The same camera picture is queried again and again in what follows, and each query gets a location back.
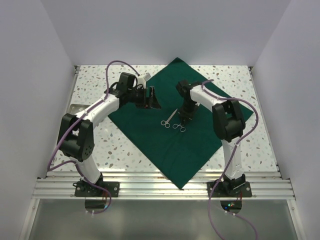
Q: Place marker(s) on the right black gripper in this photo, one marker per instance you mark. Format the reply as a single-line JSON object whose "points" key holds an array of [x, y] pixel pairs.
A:
{"points": [[183, 118]]}

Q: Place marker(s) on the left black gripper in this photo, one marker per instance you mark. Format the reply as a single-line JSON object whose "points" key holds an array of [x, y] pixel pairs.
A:
{"points": [[148, 102]]}

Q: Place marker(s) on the steel hemostat forceps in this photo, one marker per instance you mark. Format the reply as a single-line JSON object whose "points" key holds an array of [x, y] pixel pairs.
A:
{"points": [[179, 126]]}

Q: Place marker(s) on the steel surgical scissors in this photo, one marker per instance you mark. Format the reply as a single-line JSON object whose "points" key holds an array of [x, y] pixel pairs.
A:
{"points": [[166, 123]]}

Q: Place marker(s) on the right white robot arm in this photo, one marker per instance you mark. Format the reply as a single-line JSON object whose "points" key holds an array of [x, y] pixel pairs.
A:
{"points": [[228, 125]]}

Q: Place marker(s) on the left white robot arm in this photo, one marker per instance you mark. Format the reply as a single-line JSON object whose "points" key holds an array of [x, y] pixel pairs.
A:
{"points": [[76, 133]]}

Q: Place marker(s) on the green surgical drape cloth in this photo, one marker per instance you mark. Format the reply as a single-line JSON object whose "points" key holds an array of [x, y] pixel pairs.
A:
{"points": [[178, 155]]}

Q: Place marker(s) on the steel instrument tray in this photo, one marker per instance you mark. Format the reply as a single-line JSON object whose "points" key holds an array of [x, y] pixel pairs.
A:
{"points": [[76, 108]]}

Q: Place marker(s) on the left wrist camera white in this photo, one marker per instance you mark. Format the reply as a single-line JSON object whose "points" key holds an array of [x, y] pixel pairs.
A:
{"points": [[143, 79]]}

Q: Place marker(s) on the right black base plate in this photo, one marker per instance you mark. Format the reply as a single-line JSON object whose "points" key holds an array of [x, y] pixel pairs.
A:
{"points": [[229, 189]]}

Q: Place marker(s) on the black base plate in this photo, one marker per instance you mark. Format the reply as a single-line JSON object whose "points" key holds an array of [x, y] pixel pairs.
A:
{"points": [[102, 189], [229, 189]]}

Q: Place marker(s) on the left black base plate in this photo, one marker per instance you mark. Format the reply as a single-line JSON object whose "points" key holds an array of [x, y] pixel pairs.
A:
{"points": [[102, 189]]}

